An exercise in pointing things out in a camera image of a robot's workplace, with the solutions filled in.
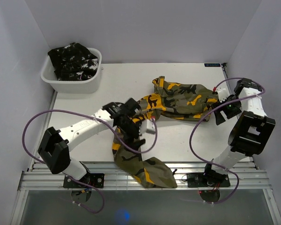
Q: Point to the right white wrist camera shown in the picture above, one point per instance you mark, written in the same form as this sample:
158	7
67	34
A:
222	93

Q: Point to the black white camouflage trousers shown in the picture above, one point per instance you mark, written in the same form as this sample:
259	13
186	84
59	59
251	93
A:
73	62

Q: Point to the dark blue table label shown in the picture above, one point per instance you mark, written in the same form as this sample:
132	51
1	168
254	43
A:
212	65

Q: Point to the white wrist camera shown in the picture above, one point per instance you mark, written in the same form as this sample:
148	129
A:
149	126
222	93

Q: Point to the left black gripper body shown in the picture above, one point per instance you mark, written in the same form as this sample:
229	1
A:
130	130

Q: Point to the aluminium rail frame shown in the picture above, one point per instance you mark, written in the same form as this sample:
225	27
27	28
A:
242	175

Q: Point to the yellow green camouflage trousers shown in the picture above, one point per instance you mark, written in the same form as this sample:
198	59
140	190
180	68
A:
186	102

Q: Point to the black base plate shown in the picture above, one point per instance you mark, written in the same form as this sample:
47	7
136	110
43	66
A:
93	179
197	180

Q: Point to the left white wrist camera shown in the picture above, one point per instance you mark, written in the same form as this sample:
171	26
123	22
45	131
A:
149	126

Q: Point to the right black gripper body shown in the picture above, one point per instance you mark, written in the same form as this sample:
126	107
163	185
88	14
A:
231	109

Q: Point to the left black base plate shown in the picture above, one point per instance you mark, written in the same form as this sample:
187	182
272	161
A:
93	179

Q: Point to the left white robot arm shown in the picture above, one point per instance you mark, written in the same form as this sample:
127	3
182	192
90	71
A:
56	145

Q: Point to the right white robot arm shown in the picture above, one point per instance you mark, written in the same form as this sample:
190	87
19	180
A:
250	133

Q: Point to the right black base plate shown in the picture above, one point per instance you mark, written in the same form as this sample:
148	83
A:
197	180

